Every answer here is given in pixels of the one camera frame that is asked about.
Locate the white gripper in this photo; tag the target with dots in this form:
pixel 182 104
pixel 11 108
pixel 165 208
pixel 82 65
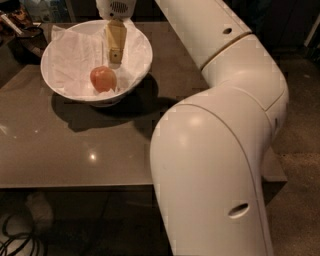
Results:
pixel 115 8

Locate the white bowl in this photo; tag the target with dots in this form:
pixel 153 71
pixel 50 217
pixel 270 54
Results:
pixel 66 90

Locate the white paper sheet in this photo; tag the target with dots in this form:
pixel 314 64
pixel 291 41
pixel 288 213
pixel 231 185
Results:
pixel 76 56

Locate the white cloth under table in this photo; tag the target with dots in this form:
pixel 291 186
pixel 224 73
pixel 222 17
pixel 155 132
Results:
pixel 41 211

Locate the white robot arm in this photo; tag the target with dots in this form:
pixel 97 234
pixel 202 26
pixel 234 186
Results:
pixel 206 151

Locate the red yellow apple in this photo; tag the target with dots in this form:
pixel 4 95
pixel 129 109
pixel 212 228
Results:
pixel 103 79

